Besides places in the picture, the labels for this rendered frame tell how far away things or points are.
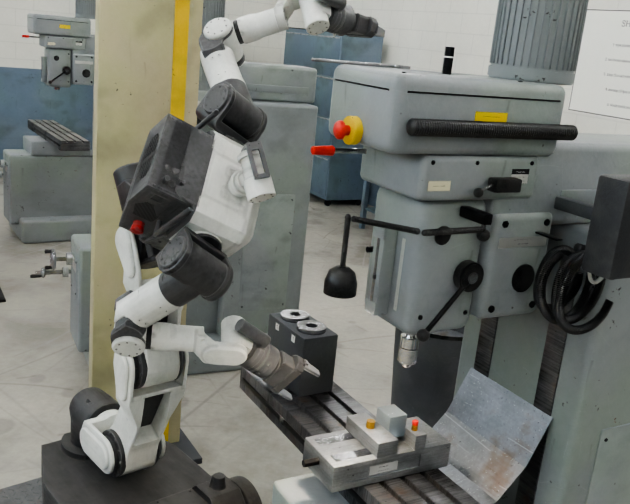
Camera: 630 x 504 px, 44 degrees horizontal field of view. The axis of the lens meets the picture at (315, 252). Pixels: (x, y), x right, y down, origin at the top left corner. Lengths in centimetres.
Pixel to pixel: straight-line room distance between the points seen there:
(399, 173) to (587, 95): 547
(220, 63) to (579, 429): 130
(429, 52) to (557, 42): 692
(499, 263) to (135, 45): 190
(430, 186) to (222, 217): 48
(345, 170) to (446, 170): 757
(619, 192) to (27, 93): 938
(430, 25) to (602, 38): 235
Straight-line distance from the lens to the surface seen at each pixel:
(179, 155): 179
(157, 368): 221
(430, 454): 205
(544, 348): 209
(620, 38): 695
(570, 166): 193
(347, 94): 169
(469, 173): 170
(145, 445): 241
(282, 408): 229
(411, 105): 157
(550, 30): 185
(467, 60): 825
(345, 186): 926
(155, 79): 327
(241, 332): 193
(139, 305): 183
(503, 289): 187
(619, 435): 222
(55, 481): 258
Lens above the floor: 195
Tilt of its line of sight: 16 degrees down
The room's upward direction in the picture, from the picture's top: 6 degrees clockwise
